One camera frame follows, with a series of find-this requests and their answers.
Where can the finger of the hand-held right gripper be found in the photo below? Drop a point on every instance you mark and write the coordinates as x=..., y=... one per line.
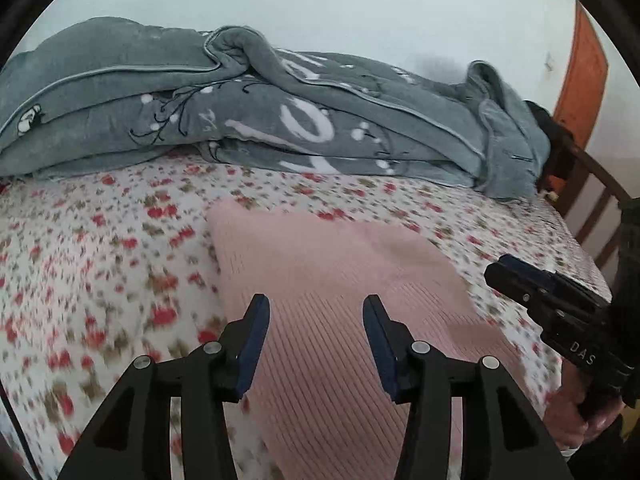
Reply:
x=560, y=285
x=515, y=287

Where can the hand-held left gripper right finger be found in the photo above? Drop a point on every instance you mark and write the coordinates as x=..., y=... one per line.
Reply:
x=378, y=346

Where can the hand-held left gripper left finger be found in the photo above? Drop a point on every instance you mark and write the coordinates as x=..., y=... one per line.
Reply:
x=254, y=341

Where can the pink knitted sweater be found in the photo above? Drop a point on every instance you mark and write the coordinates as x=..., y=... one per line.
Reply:
x=330, y=290

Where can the person's right hand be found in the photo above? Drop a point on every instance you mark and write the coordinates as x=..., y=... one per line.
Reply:
x=567, y=405

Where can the wooden bed footboard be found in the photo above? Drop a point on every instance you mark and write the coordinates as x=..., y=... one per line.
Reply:
x=595, y=195

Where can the dark cloth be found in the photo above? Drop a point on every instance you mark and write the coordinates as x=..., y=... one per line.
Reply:
x=550, y=130

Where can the floral bed sheet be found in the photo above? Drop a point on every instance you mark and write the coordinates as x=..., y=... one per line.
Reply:
x=110, y=260

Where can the orange wooden door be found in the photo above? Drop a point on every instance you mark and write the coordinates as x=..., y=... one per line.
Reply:
x=582, y=85

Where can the grey printed blanket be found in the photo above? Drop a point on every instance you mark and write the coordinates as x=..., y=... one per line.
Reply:
x=250, y=110

